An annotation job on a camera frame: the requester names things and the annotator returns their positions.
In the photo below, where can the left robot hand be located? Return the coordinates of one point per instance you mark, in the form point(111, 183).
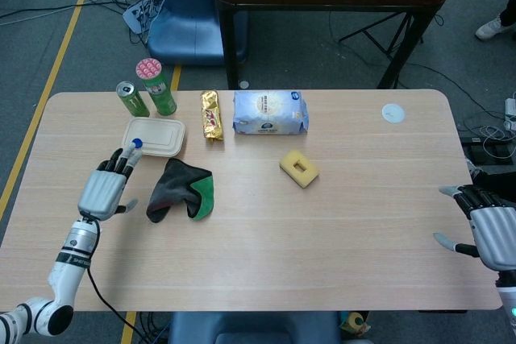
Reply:
point(101, 195)

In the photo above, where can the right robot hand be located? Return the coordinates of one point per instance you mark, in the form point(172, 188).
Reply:
point(496, 235)

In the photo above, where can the green and black cloth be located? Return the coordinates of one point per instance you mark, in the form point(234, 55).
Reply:
point(173, 187)

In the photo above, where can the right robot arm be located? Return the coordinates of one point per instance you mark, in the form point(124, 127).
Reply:
point(508, 295)

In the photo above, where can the blue bottle cap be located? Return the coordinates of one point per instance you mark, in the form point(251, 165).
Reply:
point(138, 143)

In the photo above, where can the beige lidded lunch box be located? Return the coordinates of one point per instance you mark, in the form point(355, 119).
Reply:
point(161, 134)

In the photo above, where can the green drink can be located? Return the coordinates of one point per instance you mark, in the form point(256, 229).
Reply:
point(134, 103)

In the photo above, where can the green chips tube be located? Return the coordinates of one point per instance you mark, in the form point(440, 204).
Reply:
point(160, 94)

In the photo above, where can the white power strip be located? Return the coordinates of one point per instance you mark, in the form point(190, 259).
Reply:
point(511, 112)

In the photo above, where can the gold snack packet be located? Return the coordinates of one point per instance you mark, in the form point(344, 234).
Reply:
point(211, 116)

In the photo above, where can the yellow tape roll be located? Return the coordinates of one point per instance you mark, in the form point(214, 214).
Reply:
point(356, 323)

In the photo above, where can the small white floor disc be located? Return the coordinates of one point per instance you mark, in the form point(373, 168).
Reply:
point(244, 84)

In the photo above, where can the blue machine base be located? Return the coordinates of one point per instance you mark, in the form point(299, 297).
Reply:
point(185, 30)

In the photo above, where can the blue tissue pack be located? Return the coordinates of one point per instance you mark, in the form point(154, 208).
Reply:
point(270, 112)

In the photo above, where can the yellow sponge with hole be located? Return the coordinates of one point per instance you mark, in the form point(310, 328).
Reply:
point(308, 176)

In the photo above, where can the blue robot torso base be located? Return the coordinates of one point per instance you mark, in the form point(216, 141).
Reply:
point(250, 328)

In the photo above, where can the white shoe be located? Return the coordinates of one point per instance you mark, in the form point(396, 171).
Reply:
point(489, 29)

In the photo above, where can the black floor base plate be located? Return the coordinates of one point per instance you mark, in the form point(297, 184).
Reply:
point(475, 154)

